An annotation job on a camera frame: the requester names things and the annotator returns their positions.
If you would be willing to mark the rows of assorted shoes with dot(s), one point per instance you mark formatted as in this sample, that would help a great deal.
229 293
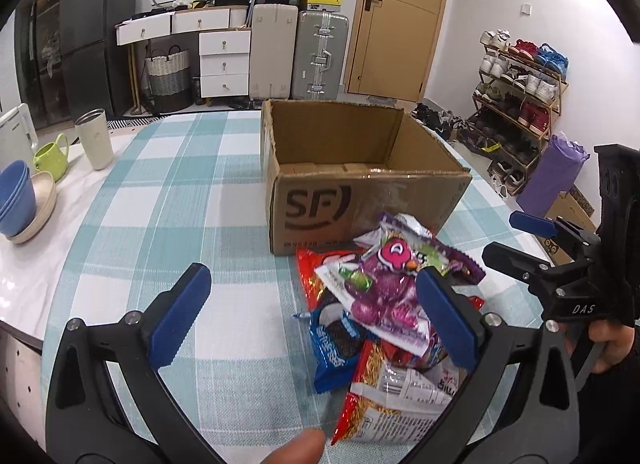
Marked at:
530 84

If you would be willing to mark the printed brown carton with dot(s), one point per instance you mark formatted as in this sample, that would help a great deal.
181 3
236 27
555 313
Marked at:
575 201

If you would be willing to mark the teal checkered tablecloth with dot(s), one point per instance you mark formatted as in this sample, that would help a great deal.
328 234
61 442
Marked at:
175 194

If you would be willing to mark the person's right hand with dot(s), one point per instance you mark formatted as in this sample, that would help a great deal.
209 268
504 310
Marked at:
617 344

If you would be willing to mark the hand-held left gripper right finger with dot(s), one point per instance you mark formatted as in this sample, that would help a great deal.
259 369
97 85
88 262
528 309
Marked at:
445 319

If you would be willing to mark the woven laundry basket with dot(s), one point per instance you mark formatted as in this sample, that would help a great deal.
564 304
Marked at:
169 79

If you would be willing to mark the white desk with drawers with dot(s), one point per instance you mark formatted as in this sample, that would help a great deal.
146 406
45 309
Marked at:
225 44

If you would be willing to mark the black white patterned rug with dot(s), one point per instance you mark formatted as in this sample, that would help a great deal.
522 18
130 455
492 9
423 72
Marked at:
132 122

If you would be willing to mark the red cookie packet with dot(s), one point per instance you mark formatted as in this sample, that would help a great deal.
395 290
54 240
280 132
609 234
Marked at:
310 276

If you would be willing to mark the person's left hand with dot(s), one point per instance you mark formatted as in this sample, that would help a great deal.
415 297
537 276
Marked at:
295 449

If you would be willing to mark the white kettle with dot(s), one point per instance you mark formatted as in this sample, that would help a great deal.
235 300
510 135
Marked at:
12 136

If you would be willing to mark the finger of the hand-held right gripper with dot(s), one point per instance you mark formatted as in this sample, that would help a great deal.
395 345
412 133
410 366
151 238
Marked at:
530 222
515 259

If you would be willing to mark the metal shoe rack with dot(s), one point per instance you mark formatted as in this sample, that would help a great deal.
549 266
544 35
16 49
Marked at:
559 109

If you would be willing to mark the beige suitcase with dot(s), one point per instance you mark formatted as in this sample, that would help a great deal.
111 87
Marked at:
272 51

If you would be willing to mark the scattered dark shoes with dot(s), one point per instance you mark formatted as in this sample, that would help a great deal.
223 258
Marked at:
435 119

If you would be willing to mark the purple snack packet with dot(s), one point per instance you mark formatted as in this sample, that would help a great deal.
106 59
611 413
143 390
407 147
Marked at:
385 289

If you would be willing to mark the beige bowl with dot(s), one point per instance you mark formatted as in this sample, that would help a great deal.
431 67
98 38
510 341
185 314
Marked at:
46 204

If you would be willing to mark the black refrigerator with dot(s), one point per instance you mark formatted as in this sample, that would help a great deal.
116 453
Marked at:
97 19

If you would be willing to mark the blue bowl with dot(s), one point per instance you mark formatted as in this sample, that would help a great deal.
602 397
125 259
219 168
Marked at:
15 181
20 224

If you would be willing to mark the orange noodle snack packet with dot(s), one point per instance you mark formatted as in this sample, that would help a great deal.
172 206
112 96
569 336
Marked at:
380 419

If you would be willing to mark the silver suitcase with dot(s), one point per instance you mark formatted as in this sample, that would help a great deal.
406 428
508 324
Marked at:
320 54

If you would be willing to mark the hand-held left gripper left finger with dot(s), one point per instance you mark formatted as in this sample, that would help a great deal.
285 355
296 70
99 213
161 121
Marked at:
182 314

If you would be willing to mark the purple bag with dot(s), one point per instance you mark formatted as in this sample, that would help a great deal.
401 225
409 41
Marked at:
550 174

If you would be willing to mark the brown cardboard box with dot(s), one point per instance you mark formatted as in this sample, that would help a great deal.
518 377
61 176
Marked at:
320 204

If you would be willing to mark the white light switch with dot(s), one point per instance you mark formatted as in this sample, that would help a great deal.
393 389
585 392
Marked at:
525 9

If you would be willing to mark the wooden door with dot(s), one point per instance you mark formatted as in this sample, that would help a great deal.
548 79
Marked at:
400 24

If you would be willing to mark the cream tumbler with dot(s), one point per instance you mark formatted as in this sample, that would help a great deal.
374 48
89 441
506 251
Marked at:
95 141

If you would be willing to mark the dark glass cabinet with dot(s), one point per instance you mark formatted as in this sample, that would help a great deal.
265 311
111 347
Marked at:
40 54

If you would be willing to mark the blue cookie packet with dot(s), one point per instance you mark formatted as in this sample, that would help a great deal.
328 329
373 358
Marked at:
332 344

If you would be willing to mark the green mug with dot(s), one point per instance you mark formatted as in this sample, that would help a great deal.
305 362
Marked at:
50 159

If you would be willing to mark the yellow black shoe box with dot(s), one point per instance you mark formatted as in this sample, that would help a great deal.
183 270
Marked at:
322 3

